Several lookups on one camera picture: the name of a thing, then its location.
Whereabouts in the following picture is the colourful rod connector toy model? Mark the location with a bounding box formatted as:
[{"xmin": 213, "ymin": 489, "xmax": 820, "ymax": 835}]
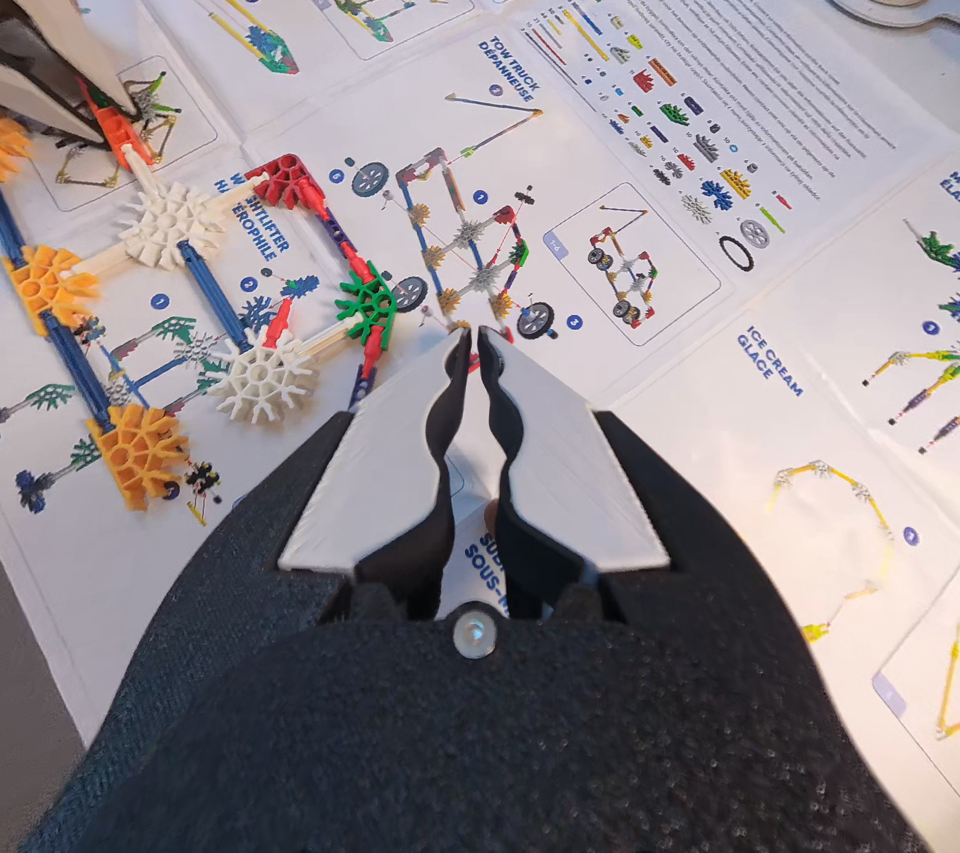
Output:
[{"xmin": 0, "ymin": 85, "xmax": 403, "ymax": 512}]

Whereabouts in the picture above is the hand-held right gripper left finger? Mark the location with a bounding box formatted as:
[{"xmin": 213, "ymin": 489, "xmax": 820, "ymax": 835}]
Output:
[{"xmin": 281, "ymin": 328, "xmax": 475, "ymax": 614}]

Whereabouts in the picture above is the toy building instruction sheet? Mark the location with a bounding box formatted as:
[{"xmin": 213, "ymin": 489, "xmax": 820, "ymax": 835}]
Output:
[{"xmin": 0, "ymin": 0, "xmax": 960, "ymax": 824}]

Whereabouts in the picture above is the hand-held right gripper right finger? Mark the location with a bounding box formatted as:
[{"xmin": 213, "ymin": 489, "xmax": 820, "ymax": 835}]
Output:
[{"xmin": 477, "ymin": 328, "xmax": 672, "ymax": 611}]

